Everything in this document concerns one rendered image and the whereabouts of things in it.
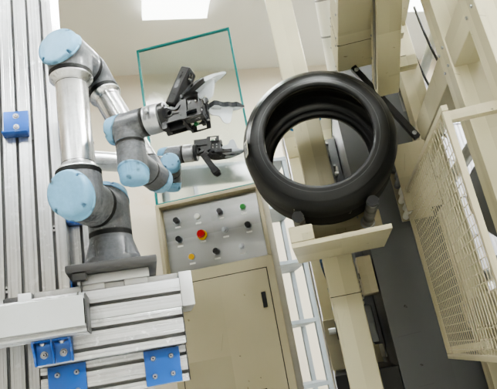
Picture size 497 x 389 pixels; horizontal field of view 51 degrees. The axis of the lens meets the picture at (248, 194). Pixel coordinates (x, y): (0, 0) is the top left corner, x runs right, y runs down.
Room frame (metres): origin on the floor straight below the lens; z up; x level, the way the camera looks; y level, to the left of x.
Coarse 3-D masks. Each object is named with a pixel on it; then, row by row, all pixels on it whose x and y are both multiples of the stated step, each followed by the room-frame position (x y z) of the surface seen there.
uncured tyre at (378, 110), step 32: (288, 96) 1.88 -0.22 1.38; (320, 96) 2.08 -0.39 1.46; (352, 96) 1.85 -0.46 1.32; (256, 128) 1.87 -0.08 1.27; (288, 128) 2.15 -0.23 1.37; (384, 128) 1.82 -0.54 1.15; (256, 160) 1.88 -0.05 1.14; (384, 160) 1.84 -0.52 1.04; (288, 192) 1.87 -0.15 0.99; (320, 192) 1.85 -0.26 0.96; (352, 192) 1.85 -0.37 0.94; (320, 224) 2.07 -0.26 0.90
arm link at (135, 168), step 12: (120, 144) 1.19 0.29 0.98; (132, 144) 1.19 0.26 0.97; (144, 144) 1.22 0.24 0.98; (120, 156) 1.19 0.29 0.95; (132, 156) 1.19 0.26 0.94; (144, 156) 1.21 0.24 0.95; (120, 168) 1.20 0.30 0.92; (132, 168) 1.19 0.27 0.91; (144, 168) 1.21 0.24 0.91; (156, 168) 1.27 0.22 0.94; (120, 180) 1.21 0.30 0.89; (132, 180) 1.20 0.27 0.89; (144, 180) 1.22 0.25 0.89
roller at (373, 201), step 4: (372, 196) 1.87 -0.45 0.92; (376, 196) 1.87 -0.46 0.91; (368, 200) 1.87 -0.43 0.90; (372, 200) 1.87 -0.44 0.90; (376, 200) 1.87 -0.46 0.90; (368, 204) 1.87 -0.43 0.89; (372, 204) 1.87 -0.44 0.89; (376, 204) 1.87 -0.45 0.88; (368, 208) 1.92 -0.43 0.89; (372, 208) 1.90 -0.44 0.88; (376, 208) 1.92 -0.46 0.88; (364, 212) 2.03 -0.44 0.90; (368, 212) 1.97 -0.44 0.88; (372, 212) 1.96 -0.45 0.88; (364, 216) 2.07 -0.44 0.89; (368, 216) 2.02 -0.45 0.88; (372, 216) 2.02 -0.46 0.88; (364, 220) 2.12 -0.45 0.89; (368, 220) 2.08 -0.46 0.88; (372, 220) 2.09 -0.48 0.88; (364, 224) 2.18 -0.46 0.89; (368, 224) 2.15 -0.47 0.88; (372, 224) 2.18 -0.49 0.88
